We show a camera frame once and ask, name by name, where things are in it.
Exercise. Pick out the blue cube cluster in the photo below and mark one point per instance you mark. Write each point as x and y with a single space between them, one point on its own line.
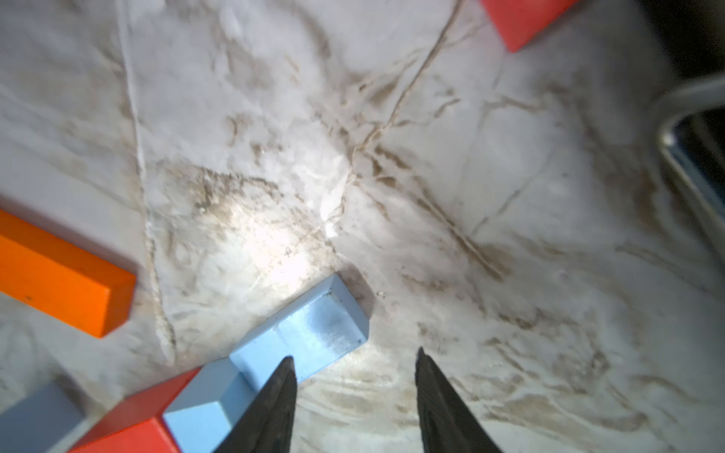
203 414

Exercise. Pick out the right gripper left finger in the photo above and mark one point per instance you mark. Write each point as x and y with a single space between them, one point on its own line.
267 424

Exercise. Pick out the orange long block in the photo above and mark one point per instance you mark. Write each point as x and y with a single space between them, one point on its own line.
62 280

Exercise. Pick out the small red block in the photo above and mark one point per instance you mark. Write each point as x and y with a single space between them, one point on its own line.
519 21

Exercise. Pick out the red upright block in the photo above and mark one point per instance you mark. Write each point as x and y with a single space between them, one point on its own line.
136 423

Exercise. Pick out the black hard case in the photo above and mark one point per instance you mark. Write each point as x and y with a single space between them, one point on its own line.
687 123

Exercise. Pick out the blue block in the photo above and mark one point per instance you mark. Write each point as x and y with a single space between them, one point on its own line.
40 420
316 330

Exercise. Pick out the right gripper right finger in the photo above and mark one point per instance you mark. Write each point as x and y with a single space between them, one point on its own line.
446 423

